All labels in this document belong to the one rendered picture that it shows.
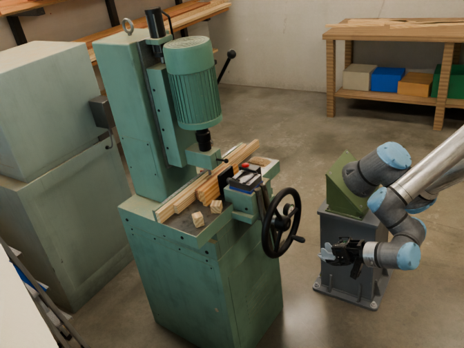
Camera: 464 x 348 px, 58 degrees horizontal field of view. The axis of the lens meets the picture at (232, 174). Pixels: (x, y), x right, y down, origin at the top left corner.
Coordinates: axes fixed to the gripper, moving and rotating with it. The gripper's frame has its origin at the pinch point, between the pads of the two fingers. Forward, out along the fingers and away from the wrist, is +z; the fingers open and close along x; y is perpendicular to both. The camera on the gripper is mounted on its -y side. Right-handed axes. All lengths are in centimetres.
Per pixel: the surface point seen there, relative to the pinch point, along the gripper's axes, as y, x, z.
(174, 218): 37, 28, 37
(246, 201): 31.7, 9.3, 16.4
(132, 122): 75, 14, 55
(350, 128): -35, -241, 107
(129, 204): 41, 21, 76
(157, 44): 97, 6, 28
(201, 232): 31.3, 29.1, 23.4
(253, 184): 37.2, 5.6, 12.7
